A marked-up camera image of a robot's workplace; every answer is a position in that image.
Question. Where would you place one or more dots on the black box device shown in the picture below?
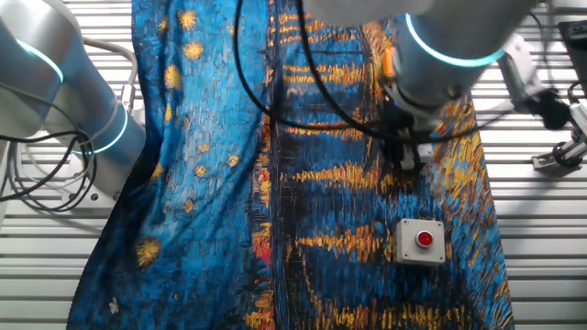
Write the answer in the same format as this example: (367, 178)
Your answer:
(575, 50)

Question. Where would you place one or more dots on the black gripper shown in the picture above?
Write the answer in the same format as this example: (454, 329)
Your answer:
(394, 128)

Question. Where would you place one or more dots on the blue yellow painting print cloth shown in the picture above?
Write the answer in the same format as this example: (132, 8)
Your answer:
(206, 183)

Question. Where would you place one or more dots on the small silver camera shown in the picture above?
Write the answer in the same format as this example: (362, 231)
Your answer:
(580, 119)

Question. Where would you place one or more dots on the aluminium camera bracket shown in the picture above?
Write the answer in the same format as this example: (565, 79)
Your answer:
(546, 161)

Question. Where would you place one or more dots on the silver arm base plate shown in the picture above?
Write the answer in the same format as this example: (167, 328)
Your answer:
(91, 198)

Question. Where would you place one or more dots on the grey box small red button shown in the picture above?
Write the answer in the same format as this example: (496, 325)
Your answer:
(406, 249)

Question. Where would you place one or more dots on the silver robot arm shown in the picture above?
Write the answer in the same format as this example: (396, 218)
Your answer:
(435, 27)

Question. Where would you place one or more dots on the orange box red mushroom button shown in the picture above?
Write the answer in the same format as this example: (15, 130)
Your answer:
(389, 62)

